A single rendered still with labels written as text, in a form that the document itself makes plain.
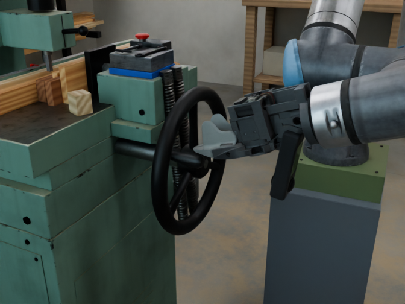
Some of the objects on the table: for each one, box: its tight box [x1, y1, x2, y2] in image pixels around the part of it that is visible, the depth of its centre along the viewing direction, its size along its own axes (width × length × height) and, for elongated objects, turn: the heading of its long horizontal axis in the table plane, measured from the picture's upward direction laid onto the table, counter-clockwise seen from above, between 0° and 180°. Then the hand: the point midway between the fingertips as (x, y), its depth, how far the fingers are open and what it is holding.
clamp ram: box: [84, 44, 116, 95], centre depth 97 cm, size 9×8×9 cm
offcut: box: [68, 89, 93, 116], centre depth 86 cm, size 4×3×4 cm
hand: (202, 151), depth 76 cm, fingers closed
